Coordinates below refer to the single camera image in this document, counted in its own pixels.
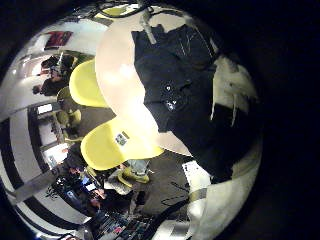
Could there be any yellow chair with sticker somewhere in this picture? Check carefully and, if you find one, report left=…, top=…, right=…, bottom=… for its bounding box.
left=79, top=116, right=165, bottom=172

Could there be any olive green chair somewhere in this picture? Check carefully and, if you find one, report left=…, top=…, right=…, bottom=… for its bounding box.
left=55, top=85, right=83, bottom=129

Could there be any bright computer monitor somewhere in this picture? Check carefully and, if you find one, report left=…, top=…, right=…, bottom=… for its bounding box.
left=36, top=103, right=54, bottom=116

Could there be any black floor cable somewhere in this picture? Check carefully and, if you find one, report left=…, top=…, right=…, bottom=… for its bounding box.
left=160, top=180, right=192, bottom=208

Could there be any person in dark jacket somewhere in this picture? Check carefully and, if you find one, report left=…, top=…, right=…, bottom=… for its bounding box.
left=58, top=141, right=108, bottom=214

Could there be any black piece of clothing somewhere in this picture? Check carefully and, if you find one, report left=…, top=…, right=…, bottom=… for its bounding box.
left=131, top=23, right=234, bottom=184

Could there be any yellow plastic chair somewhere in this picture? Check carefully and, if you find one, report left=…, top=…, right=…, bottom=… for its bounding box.
left=68, top=58, right=108, bottom=109
left=98, top=4, right=141, bottom=19

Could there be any person in jeans, yellow shoes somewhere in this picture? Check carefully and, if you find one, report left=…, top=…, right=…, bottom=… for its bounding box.
left=103, top=158, right=152, bottom=196

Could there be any seated person in dark clothes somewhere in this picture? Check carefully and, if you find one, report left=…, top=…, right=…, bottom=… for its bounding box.
left=31, top=54, right=76, bottom=98

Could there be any grey tape strip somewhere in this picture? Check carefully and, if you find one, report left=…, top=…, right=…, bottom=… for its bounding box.
left=139, top=9, right=158, bottom=46

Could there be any black and white sticker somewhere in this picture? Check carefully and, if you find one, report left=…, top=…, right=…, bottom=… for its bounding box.
left=114, top=130, right=131, bottom=147

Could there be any red wall sign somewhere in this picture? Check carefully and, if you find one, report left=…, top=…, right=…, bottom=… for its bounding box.
left=43, top=30, right=74, bottom=50

